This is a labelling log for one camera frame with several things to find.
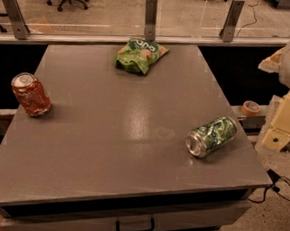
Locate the green chip bag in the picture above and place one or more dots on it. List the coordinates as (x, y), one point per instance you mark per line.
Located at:
(138, 55)

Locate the metal rail bracket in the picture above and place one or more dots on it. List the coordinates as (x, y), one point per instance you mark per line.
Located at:
(228, 29)
(19, 27)
(150, 19)

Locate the green soda can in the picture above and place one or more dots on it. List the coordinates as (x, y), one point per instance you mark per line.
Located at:
(207, 138)

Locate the grey drawer with black handle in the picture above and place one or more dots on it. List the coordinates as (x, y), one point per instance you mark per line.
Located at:
(200, 217)

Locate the middle metal rail bracket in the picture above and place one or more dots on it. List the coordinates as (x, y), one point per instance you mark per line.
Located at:
(150, 19)

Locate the red coke can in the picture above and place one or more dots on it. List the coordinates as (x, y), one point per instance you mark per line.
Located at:
(31, 95)

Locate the right metal rail bracket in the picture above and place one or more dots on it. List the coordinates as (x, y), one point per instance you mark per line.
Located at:
(228, 29)

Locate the orange tape roll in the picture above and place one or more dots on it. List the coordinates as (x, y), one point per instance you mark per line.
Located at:
(250, 108)

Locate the left metal rail bracket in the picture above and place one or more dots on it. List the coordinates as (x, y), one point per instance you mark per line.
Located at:
(19, 27)

